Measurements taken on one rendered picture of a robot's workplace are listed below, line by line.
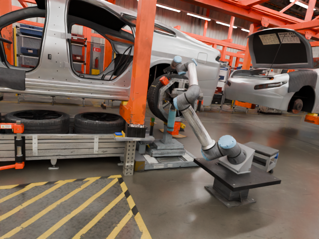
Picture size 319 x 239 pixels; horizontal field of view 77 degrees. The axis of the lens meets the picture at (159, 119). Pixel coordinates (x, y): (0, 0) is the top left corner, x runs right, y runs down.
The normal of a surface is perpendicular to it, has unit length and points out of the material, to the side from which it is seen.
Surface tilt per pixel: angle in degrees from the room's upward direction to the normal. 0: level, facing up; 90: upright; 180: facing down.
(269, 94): 90
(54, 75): 92
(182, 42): 78
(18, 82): 90
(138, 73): 90
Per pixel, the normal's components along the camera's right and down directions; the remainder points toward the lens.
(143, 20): 0.37, 0.23
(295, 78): 0.02, 0.16
